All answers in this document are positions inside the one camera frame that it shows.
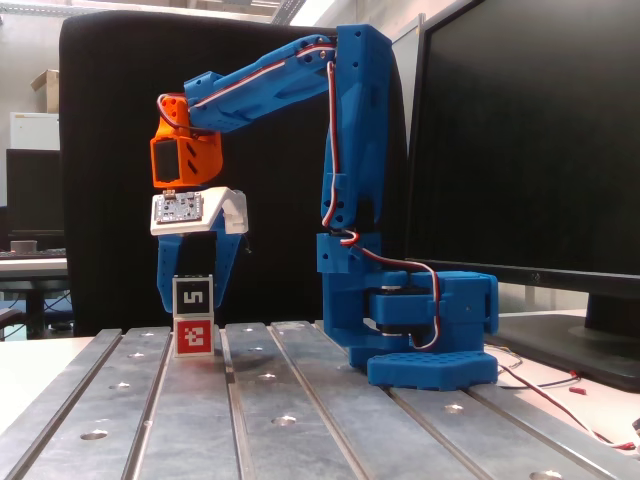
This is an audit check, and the brown cardboard box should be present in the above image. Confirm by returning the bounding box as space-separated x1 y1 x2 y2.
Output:
30 68 60 114

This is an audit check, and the red white black servo cable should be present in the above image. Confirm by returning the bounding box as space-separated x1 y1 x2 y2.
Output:
332 227 444 351

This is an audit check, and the white cabinet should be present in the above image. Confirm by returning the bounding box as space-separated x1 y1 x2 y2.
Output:
9 111 61 150

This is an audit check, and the large black computer monitor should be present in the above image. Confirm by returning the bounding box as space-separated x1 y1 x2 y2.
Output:
407 0 640 394

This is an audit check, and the white camera mount with circuit board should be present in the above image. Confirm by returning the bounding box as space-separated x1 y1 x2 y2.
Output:
149 185 250 237

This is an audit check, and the red cube with white marker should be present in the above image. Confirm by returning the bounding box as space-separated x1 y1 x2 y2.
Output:
172 313 216 359

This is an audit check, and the black office chair backrest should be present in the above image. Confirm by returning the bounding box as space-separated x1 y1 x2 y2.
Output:
58 10 409 337

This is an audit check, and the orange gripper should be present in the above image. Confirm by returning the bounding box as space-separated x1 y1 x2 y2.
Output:
149 93 246 315

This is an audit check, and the grey partition panel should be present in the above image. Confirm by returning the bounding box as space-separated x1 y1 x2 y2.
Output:
390 14 426 146

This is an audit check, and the dark keyboard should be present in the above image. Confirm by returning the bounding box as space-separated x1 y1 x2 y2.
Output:
0 248 68 259

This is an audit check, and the red white black loose cable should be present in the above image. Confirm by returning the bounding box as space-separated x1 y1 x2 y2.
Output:
492 349 640 451

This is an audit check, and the white background desk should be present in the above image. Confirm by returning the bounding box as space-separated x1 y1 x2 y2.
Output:
0 257 71 341

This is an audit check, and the small black background monitor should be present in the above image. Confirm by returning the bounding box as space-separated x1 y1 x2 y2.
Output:
5 148 65 236

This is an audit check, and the black cube with white marker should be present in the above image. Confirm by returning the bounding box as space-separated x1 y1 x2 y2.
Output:
172 273 215 318

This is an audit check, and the slotted metal base plate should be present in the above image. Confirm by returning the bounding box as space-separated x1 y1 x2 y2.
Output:
0 319 640 480

